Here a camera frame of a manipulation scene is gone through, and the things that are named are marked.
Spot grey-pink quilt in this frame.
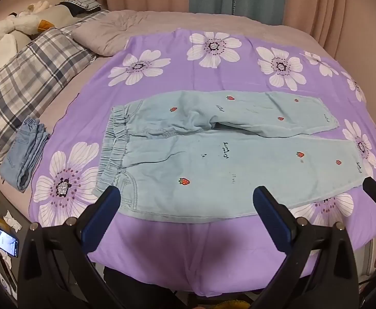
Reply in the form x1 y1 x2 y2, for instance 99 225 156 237
71 10 189 57

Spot white plush goose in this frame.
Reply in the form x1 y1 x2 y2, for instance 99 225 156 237
0 3 77 71

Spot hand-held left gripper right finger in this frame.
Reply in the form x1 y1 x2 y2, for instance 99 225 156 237
239 186 360 309

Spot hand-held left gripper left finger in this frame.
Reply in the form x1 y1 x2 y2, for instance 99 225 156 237
17 186 138 309

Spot purple floral bed sheet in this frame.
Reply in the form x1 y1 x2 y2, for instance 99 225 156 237
29 29 376 298

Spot yellow fuzzy item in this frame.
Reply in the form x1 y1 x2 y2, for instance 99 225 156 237
207 299 250 309

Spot folded blue jeans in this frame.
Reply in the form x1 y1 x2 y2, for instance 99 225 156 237
0 116 51 194

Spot small plaid pillow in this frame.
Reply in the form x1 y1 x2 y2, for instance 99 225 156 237
59 0 102 16

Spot beige plush toy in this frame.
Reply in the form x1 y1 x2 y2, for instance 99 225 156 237
26 0 53 15

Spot light blue strawberry pants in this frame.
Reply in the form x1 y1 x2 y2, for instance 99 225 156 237
92 90 369 224

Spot large grey plaid pillow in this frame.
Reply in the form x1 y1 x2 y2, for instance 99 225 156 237
0 27 97 168

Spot crumpled white tissue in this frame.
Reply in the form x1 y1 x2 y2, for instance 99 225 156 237
3 210 23 231

